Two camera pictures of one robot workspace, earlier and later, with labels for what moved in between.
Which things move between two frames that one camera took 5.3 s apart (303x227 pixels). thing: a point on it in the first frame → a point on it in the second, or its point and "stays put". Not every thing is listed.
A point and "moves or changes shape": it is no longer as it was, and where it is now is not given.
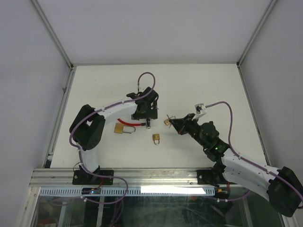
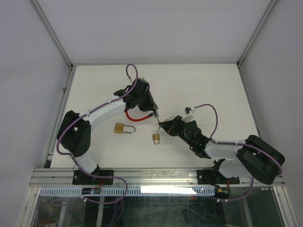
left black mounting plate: x=82 y=177 stays put
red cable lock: x=147 y=124 moves or changes shape
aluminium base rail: x=49 y=178 stays put
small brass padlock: x=156 y=137 stays put
